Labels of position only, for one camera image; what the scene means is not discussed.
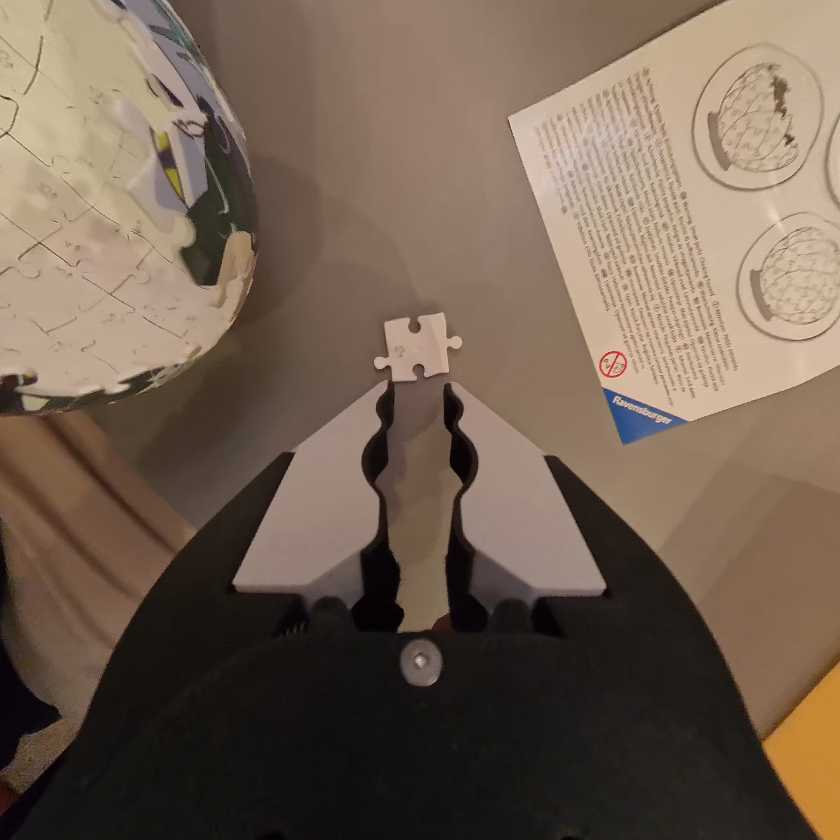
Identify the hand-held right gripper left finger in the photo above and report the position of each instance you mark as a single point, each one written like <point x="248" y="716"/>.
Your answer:
<point x="315" y="525"/>

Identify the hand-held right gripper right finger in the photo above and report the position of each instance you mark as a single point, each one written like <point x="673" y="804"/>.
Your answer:
<point x="525" y="531"/>

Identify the white puzzle piece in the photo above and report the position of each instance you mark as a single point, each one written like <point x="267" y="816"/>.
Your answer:
<point x="420" y="348"/>

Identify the partly built puzzle ball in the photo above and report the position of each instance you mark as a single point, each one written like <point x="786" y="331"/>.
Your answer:
<point x="98" y="229"/>

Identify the white instruction sheet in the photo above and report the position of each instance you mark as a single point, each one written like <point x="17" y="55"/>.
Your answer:
<point x="590" y="229"/>

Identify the yellow box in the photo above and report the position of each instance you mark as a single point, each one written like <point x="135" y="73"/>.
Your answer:
<point x="814" y="774"/>

